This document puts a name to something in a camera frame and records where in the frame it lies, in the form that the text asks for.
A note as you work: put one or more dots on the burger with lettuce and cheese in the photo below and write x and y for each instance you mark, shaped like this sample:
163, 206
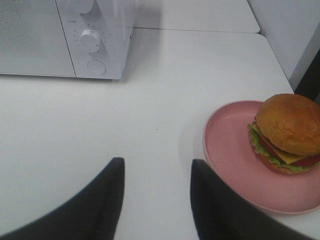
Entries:
285, 134

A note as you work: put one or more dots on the white microwave door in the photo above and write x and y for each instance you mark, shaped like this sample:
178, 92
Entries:
32, 40

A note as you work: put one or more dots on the round white door button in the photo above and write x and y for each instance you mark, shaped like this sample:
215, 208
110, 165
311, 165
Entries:
96, 67

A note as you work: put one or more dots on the upper white microwave knob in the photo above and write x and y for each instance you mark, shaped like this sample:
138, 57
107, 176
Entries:
85, 6

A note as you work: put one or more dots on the white microwave oven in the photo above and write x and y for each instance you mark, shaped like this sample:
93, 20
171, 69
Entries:
65, 38

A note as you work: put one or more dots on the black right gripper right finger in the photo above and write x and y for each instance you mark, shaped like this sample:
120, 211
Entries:
219, 213

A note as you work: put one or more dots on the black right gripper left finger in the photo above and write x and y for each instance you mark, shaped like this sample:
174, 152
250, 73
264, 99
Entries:
92, 214

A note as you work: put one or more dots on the white microwave knob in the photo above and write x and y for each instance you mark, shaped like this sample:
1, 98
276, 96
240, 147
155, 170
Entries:
85, 6
90, 41

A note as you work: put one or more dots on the pink round plate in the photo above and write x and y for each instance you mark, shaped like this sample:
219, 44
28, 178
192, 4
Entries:
229, 153

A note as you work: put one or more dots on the lower white microwave knob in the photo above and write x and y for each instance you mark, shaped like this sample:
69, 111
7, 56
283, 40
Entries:
90, 41

